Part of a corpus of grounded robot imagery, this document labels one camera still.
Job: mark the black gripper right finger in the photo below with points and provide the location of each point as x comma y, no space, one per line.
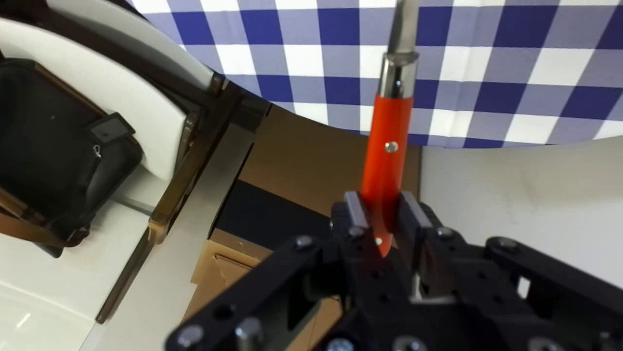
513,296

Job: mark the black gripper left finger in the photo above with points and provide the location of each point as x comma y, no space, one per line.
269,307

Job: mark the flat cardboard sheet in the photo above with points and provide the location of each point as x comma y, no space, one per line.
287,186

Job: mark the blue white checkered tablecloth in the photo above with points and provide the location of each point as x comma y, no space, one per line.
487,73

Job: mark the black brown bag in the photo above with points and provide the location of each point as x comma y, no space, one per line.
61,157

